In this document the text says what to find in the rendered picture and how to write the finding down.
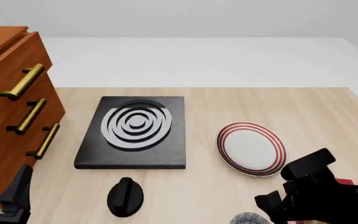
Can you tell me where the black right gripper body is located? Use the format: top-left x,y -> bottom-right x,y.
254,190 -> 291,224

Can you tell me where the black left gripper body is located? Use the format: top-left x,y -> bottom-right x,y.
0,204 -> 31,224

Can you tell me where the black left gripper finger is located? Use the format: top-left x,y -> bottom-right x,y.
0,164 -> 34,211

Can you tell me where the black patterned bowl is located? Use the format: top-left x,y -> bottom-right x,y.
229,211 -> 272,224

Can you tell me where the white plate with red rings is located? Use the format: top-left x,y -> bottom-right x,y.
216,121 -> 288,178

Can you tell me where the flat black stove plate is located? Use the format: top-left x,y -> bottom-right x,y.
74,95 -> 187,170

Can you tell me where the red printed box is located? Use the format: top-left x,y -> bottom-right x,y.
335,178 -> 356,186

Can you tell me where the round black stove knob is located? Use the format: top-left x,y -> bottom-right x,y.
106,177 -> 144,218

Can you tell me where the wooden drawer, smallest brass handle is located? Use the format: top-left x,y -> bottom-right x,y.
0,109 -> 67,211

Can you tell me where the small brass drawer handle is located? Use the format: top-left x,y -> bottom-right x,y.
25,123 -> 61,161

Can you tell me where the medium brass drawer handle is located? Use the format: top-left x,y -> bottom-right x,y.
6,97 -> 48,136

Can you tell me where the large brass drawer handle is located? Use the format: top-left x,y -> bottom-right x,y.
0,63 -> 46,101

